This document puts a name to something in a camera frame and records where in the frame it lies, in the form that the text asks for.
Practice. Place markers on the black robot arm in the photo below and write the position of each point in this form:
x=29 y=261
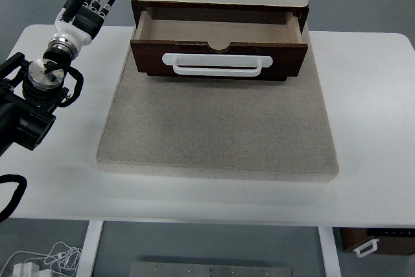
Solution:
x=32 y=90

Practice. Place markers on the white table leg right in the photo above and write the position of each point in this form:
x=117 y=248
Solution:
x=329 y=252

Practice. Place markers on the white handle on floor box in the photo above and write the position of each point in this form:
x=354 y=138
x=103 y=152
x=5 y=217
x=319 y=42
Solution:
x=366 y=248

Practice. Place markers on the beige fabric mat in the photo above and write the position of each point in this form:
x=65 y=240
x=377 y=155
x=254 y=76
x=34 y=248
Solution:
x=220 y=129

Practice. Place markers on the white table leg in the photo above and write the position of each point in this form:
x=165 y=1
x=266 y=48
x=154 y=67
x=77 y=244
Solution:
x=89 y=249
x=329 y=252

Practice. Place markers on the dark wooden drawer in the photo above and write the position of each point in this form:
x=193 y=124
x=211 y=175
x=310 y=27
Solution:
x=155 y=37

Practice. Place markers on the white power adapter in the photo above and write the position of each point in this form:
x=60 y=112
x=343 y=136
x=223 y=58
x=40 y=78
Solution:
x=29 y=269

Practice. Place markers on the white table leg left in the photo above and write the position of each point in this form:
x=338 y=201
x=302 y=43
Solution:
x=89 y=249

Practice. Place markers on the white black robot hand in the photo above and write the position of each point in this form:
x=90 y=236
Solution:
x=82 y=24

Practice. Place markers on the brown drawer box on floor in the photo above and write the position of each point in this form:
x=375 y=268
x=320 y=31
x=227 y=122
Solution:
x=392 y=241

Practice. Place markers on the white drawer handle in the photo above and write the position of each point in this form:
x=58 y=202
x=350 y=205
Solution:
x=217 y=65

